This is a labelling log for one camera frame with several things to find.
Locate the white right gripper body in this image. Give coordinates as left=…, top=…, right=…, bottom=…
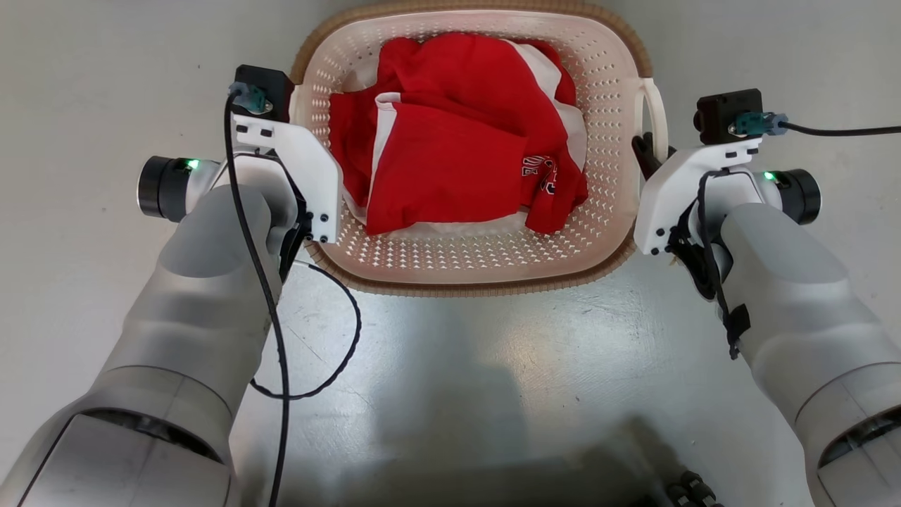
left=633, top=137, right=764, bottom=256

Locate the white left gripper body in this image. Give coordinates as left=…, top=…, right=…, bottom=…
left=232, top=113, right=344, bottom=277

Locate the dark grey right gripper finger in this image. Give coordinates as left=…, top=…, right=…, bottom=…
left=631, top=133, right=678, bottom=181

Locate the beige perforated plastic laundry basket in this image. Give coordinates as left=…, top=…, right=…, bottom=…
left=288, top=0, right=669, bottom=297

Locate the red shirt with print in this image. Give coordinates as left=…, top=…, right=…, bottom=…
left=329, top=32, right=589, bottom=236

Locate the black cable with strap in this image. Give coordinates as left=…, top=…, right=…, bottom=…
left=669, top=169, right=752, bottom=361

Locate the black cable with teal plug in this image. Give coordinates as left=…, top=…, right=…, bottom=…
left=729, top=112, right=901, bottom=138
left=224, top=82, right=291, bottom=507

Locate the looping thin black cable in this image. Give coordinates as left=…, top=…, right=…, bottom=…
left=250, top=258, right=363, bottom=401

